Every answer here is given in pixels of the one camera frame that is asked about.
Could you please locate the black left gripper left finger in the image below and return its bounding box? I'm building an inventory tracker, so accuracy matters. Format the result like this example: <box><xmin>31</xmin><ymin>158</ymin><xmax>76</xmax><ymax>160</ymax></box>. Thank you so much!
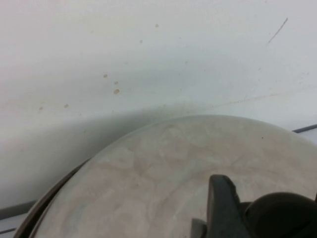
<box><xmin>192</xmin><ymin>174</ymin><xmax>256</xmax><ymax>238</ymax></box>

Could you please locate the steel lid with black knob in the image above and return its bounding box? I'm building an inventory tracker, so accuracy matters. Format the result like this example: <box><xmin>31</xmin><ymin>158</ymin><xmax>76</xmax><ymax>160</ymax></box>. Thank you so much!
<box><xmin>14</xmin><ymin>114</ymin><xmax>317</xmax><ymax>238</ymax></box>

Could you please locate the stainless steel pot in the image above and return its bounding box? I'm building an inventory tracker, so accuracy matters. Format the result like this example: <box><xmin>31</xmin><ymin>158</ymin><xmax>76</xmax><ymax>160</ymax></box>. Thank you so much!
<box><xmin>13</xmin><ymin>158</ymin><xmax>91</xmax><ymax>238</ymax></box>

